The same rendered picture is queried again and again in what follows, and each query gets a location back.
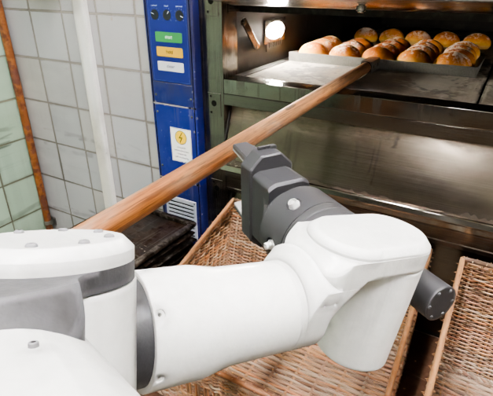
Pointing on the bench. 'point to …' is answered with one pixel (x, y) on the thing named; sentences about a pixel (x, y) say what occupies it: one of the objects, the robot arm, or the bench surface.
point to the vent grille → (187, 209)
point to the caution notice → (181, 144)
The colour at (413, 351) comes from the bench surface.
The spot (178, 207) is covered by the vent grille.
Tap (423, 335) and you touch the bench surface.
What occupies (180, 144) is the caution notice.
